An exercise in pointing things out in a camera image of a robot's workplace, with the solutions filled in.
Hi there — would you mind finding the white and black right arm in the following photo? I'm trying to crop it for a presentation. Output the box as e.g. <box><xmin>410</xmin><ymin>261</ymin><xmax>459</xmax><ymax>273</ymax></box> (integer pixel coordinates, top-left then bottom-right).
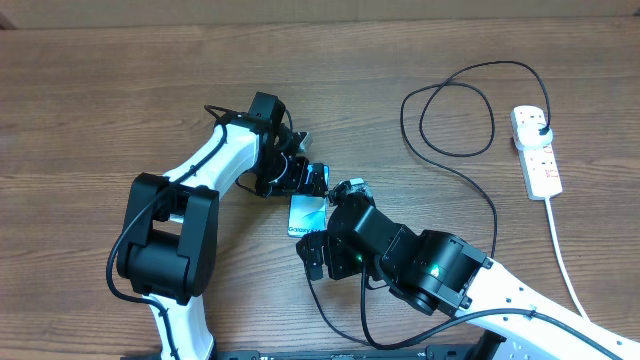
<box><xmin>296</xmin><ymin>194</ymin><xmax>639</xmax><ymax>359</ymax></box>

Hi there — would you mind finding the white power strip cord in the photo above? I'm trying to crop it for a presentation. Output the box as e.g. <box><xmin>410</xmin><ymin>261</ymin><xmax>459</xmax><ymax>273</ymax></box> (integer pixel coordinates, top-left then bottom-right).
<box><xmin>543</xmin><ymin>197</ymin><xmax>591</xmax><ymax>321</ymax></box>

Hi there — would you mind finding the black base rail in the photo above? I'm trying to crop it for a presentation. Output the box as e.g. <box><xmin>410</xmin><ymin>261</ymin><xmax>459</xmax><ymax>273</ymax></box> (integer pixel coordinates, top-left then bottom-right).
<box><xmin>119</xmin><ymin>332</ymin><xmax>506</xmax><ymax>360</ymax></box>

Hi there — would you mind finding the white charger adapter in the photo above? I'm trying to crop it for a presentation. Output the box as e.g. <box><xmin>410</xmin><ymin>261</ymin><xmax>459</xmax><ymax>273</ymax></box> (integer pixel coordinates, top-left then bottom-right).
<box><xmin>513</xmin><ymin>123</ymin><xmax>554</xmax><ymax>151</ymax></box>

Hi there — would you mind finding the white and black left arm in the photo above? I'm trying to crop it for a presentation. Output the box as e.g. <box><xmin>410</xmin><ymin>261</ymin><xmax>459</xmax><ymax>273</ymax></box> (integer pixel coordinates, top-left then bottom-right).
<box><xmin>105</xmin><ymin>92</ymin><xmax>328</xmax><ymax>359</ymax></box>

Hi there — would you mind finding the white power strip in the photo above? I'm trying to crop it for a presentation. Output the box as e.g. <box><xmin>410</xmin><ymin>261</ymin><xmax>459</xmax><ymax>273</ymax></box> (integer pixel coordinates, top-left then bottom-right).
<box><xmin>510</xmin><ymin>105</ymin><xmax>563</xmax><ymax>200</ymax></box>

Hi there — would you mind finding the black Samsung smartphone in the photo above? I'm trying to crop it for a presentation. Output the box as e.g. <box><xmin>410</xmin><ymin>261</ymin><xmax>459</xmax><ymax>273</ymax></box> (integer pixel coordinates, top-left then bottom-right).
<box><xmin>287</xmin><ymin>164</ymin><xmax>327</xmax><ymax>238</ymax></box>

